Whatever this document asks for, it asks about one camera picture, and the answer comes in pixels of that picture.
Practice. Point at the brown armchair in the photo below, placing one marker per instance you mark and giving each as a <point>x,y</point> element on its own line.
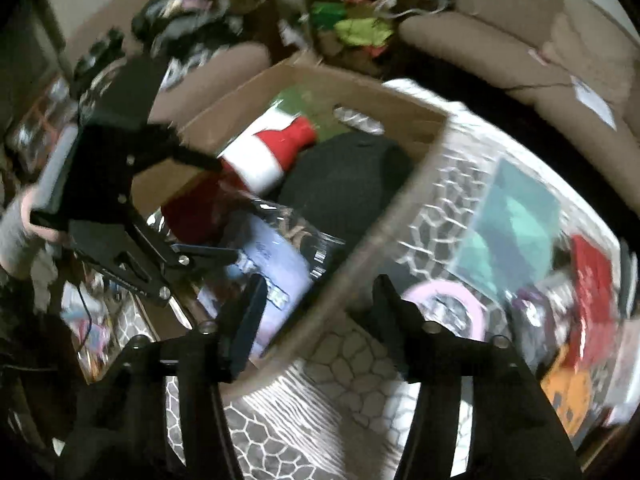
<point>225,70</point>

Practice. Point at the teal packaged cloth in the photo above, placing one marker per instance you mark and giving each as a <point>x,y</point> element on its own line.
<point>510,225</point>

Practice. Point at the green yellow clothes pile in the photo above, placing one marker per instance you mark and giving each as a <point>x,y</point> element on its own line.
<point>355,30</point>

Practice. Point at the brown sofa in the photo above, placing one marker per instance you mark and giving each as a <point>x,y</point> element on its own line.
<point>475,35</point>

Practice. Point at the round tin with pink lid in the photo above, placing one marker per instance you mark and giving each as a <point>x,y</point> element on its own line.
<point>470,305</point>

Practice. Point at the pile of clothes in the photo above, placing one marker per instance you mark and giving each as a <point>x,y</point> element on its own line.
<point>190,20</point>

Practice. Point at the red packaged cloth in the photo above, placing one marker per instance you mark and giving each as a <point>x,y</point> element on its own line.
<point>595,285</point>

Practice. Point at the person's left hand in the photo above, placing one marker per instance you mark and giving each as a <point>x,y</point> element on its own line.
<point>47,234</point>

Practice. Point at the purple holographic bag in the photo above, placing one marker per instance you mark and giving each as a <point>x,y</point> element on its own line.
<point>280,260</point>

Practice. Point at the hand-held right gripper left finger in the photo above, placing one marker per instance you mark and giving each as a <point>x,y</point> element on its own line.
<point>247,320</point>

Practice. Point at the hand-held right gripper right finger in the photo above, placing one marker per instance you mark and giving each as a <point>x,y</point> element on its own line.
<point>395,325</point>

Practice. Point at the dark plastic packet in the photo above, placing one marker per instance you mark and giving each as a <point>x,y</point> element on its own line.
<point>535,315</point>

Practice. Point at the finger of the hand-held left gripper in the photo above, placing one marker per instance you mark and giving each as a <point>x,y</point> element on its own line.
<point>200,161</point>
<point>210,254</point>

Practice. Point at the red and white bottle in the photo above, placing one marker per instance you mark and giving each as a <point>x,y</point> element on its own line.
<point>255,157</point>

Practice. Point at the person's left forearm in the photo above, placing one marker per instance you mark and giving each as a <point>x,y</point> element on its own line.
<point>17,245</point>

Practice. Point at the orange packaged cloth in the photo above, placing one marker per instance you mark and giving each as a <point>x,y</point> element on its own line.
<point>570,390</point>

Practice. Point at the black embroidered cap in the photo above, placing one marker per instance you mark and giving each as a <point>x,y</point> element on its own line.
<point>345,180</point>

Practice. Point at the white paper sheet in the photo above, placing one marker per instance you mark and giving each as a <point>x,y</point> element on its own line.
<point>592,100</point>

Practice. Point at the brown cardboard box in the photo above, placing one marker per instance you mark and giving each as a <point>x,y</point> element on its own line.
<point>400,105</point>

